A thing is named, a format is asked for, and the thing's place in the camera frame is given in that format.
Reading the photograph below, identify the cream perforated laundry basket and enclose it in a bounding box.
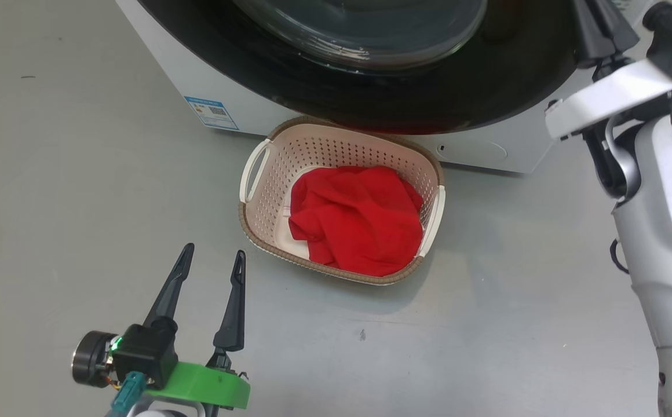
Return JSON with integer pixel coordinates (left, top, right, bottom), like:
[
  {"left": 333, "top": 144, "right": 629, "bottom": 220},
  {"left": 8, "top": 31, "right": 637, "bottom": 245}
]
[{"left": 238, "top": 115, "right": 446, "bottom": 287}]

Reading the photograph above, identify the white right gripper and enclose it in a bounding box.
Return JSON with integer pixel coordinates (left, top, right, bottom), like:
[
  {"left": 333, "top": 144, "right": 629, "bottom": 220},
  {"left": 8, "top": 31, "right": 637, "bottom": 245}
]
[{"left": 545, "top": 0, "right": 672, "bottom": 140}]

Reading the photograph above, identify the teal left camera connector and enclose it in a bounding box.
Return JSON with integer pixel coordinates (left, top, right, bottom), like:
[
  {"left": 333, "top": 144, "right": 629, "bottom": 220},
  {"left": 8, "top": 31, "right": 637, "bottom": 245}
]
[{"left": 109, "top": 371, "right": 148, "bottom": 417}]

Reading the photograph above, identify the blue energy label sticker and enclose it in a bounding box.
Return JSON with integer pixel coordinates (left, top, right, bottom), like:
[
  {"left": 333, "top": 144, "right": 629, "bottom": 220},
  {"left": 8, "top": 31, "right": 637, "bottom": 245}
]
[{"left": 184, "top": 96, "right": 240, "bottom": 131}]

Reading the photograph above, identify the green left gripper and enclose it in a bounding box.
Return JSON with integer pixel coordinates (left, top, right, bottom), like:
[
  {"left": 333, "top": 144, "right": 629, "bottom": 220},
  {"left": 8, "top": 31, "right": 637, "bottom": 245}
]
[{"left": 141, "top": 243, "right": 251, "bottom": 411}]

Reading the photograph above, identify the white front-load washing machine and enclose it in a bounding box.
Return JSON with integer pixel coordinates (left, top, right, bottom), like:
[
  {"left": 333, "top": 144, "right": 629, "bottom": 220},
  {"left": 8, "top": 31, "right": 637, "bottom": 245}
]
[{"left": 114, "top": 0, "right": 649, "bottom": 175}]

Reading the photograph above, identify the washing machine glass door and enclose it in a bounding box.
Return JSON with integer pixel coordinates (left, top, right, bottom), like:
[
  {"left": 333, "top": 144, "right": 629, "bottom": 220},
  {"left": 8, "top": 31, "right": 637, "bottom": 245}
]
[{"left": 136, "top": 0, "right": 581, "bottom": 136}]

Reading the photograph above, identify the red and white garment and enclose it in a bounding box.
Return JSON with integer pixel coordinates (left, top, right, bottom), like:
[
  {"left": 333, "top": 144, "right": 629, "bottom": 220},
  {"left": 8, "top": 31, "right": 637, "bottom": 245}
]
[{"left": 287, "top": 164, "right": 424, "bottom": 277}]

